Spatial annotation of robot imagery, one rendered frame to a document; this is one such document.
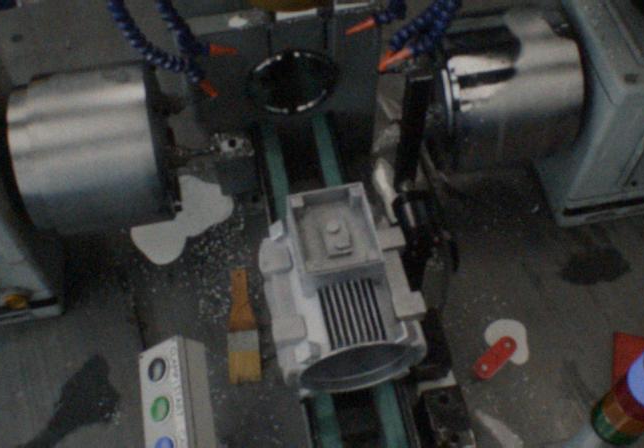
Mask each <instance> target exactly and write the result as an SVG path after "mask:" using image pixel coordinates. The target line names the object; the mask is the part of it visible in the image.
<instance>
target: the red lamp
mask: <svg viewBox="0 0 644 448"><path fill-rule="evenodd" d="M631 367H632V366H631ZM631 367H630V368H631ZM630 368H629V369H628V370H627V371H626V373H625V374H624V375H623V376H622V377H621V378H620V379H619V380H618V382H617V384H616V389H615V396H616V400H617V403H618V405H619V407H620V408H621V410H622V411H623V412H624V413H625V414H626V415H627V416H628V417H630V418H631V419H633V420H635V421H638V422H641V423H644V405H643V404H642V403H640V402H639V401H638V400H637V399H636V398H635V396H634V395H633V392H632V391H631V389H630V386H629V382H628V374H629V371H630Z"/></svg>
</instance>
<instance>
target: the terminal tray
mask: <svg viewBox="0 0 644 448"><path fill-rule="evenodd" d="M353 189H358V193H357V194H353V193H352V190H353ZM286 199H287V211H288V214H287V215H286V218H287V228H288V230H289V239H290V241H291V247H292V252H293V255H294V262H295V263H296V272H297V273H298V280H299V284H300V288H301V294H302V297H306V299H307V300H308V299H310V298H312V297H314V296H316V290H317V291H318V295H319V294H321V293H322V289H323V288H324V289H325V292H327V291H329V286H331V287H332V290H334V289H336V284H338V286H339V288H343V287H344V282H346V285H347V287H348V286H350V285H351V281H353V285H354V286H355V285H357V282H358V280H359V281H360V284H361V285H364V280H366V281H367V285H370V283H371V279H373V282H374V285H379V286H381V285H382V282H383V275H384V268H385V258H384V254H383V251H382V247H381V244H380V241H379V237H377V234H376V230H375V226H374V223H373V219H372V216H371V212H370V209H369V205H368V202H367V199H366V195H365V192H364V187H363V184H362V182H358V183H352V184H347V185H340V186H335V187H329V188H324V190H318V191H313V192H307V193H301V194H295V195H290V196H286ZM295 199H299V200H300V203H299V204H294V200H295ZM372 251H373V252H375V253H376V256H375V257H371V256H370V252H372ZM310 263H315V264H316V268H315V269H314V270H311V269H310V268H309V266H310Z"/></svg>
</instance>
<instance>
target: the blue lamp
mask: <svg viewBox="0 0 644 448"><path fill-rule="evenodd" d="M643 358H644V353H643V355H642V356H641V357H640V358H639V359H638V360H637V361H636V362H635V363H634V364H633V365H632V367H631V368H630V371H629V374H628V382H629V386H630V389H631V391H632V392H633V395H634V396H635V398H636V399H637V400H638V401H639V402H640V403H642V404H643V405H644V367H643Z"/></svg>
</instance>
